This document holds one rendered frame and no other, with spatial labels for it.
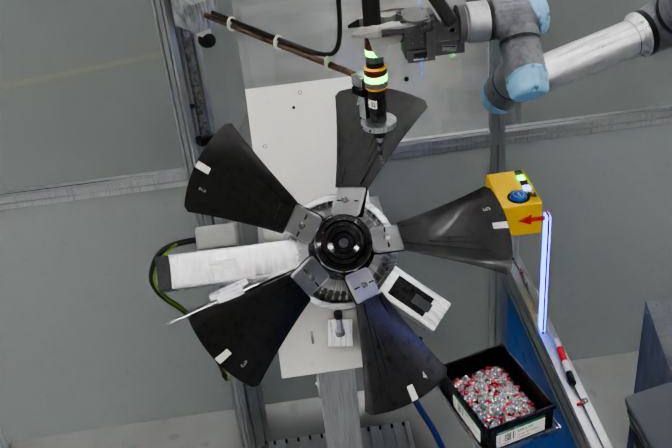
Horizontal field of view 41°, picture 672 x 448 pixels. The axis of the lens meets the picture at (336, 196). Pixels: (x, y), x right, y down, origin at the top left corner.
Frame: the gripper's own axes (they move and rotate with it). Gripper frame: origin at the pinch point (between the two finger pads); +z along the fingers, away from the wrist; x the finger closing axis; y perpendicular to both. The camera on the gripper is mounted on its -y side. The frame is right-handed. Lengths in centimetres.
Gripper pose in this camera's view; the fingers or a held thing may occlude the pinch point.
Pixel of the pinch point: (356, 26)
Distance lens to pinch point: 167.8
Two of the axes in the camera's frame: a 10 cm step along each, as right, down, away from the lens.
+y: 0.9, 8.4, 5.4
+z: -9.9, 1.3, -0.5
